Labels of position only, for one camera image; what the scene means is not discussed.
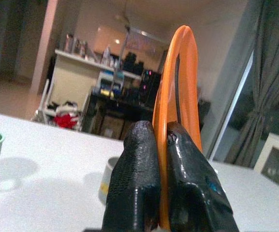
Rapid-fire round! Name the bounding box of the grey curtain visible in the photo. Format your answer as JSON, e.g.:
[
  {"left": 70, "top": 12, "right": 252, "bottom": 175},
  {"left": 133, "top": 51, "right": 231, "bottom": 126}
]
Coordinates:
[{"left": 225, "top": 0, "right": 279, "bottom": 168}]

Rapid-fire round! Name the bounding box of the red and white bundle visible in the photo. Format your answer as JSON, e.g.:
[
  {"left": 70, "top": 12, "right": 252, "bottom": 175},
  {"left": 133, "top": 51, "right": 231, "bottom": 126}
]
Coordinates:
[{"left": 53, "top": 101, "right": 82, "bottom": 131}]

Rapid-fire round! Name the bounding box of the orange oval plate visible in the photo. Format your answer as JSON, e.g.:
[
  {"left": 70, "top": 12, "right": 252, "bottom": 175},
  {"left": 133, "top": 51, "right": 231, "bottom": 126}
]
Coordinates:
[{"left": 151, "top": 24, "right": 204, "bottom": 232}]

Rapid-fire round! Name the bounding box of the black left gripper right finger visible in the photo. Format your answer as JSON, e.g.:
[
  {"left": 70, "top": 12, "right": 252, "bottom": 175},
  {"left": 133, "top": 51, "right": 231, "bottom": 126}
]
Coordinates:
[{"left": 166, "top": 121, "right": 240, "bottom": 232}]

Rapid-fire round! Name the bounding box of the white framed cabinet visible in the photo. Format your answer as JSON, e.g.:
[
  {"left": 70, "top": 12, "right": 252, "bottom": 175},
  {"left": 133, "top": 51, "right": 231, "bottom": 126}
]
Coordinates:
[{"left": 252, "top": 132, "right": 279, "bottom": 194}]

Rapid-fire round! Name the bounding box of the black low shelf unit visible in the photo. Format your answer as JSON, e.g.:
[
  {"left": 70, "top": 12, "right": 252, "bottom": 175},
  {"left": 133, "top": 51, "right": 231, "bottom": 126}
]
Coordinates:
[{"left": 81, "top": 91, "right": 155, "bottom": 141}]

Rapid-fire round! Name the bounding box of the white window frame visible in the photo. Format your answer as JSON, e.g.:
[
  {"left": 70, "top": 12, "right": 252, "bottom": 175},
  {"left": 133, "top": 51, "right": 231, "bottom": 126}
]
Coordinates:
[{"left": 206, "top": 48, "right": 256, "bottom": 160}]

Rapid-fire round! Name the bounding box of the white mug with yellow print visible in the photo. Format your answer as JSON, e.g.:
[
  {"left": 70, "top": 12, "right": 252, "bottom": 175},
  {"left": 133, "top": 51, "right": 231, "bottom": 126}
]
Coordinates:
[{"left": 98, "top": 156, "right": 121, "bottom": 206}]

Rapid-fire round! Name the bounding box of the white counter shelf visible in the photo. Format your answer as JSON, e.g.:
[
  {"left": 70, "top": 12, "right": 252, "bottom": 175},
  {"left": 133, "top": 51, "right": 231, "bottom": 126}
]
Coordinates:
[{"left": 51, "top": 48, "right": 143, "bottom": 121}]

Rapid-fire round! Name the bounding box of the black computer with coloured lights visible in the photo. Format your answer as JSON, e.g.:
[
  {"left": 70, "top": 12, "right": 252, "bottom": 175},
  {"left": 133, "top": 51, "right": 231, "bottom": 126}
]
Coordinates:
[{"left": 139, "top": 68, "right": 162, "bottom": 107}]

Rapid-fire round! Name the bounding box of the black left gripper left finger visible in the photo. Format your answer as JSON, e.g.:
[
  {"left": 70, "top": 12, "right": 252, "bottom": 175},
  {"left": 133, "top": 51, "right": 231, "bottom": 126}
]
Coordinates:
[{"left": 101, "top": 120, "right": 162, "bottom": 232}]

